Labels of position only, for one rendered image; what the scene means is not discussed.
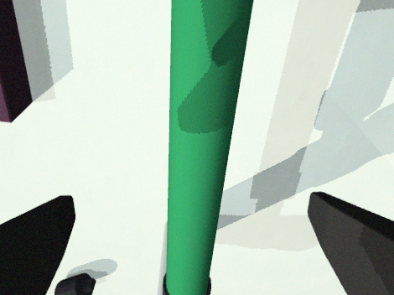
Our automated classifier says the white capped post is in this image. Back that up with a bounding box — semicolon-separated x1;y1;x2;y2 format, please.
157;221;168;295

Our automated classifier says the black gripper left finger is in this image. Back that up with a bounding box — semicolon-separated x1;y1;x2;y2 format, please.
0;195;75;295

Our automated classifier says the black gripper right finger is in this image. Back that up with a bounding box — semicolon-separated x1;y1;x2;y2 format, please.
308;191;394;295

